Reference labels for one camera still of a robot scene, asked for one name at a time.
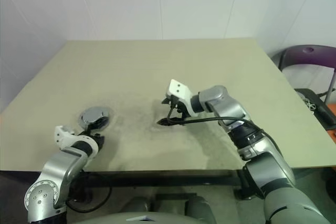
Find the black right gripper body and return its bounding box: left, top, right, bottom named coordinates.
left=169, top=97, right=190, bottom=120

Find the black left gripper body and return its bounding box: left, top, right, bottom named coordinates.
left=91, top=134, right=106, bottom=153

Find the round silver motor lid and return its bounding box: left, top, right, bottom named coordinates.
left=79, top=106, right=111, bottom=126

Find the small white spoked wheel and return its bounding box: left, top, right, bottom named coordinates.
left=304, top=98, right=318, bottom=111

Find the light grey robot torso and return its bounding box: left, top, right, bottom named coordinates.
left=78, top=209, right=190, bottom=224

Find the grey rounded robot shape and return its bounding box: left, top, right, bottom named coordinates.
left=184, top=194, right=217, bottom=224

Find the dark tray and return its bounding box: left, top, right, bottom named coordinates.
left=295, top=88, right=336, bottom=131

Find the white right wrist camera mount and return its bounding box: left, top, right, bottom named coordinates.
left=167, top=79, right=201, bottom=118

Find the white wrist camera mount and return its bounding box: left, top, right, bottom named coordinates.
left=167, top=79, right=201, bottom=118
left=54, top=125, right=99, bottom=154

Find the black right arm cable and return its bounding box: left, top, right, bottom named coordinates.
left=166, top=100, right=283, bottom=162

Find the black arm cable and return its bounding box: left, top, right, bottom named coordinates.
left=65, top=170, right=113, bottom=213
left=166, top=100, right=283, bottom=162

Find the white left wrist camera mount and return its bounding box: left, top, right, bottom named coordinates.
left=54, top=125, right=99, bottom=154

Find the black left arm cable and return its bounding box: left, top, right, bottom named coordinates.
left=65, top=170, right=113, bottom=213

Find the black metal table frame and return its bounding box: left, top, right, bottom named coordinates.
left=70, top=168, right=260, bottom=204

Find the purple chair with grey frame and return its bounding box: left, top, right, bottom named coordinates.
left=271, top=45, right=336, bottom=102

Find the black tool handle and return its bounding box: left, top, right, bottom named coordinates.
left=316, top=104, right=336, bottom=124

